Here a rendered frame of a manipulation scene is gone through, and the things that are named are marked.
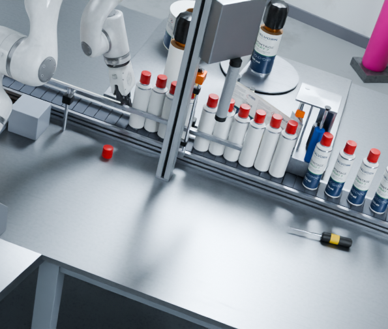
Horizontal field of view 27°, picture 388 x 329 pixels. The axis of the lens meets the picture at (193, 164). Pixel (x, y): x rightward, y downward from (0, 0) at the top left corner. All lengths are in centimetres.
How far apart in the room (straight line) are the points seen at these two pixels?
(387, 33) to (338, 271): 288
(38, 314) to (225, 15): 102
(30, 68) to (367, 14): 370
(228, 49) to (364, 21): 333
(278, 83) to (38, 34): 121
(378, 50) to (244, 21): 295
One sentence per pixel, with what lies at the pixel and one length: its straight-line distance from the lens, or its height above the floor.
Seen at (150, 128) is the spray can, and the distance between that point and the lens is 268.
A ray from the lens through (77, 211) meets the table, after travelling 242.
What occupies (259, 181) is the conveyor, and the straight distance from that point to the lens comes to 262.
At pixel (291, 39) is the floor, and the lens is 547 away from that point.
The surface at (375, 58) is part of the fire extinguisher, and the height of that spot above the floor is 15.
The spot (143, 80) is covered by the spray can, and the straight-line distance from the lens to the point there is 260.
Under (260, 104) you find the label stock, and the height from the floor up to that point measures 104.
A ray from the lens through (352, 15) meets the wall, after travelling 562.
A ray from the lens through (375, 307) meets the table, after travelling 242.
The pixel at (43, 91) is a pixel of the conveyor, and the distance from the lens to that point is 281.
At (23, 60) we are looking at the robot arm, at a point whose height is 129.
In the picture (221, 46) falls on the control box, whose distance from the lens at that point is 230.
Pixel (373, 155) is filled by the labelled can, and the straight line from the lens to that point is 255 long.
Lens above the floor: 242
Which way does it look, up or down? 36 degrees down
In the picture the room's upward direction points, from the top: 15 degrees clockwise
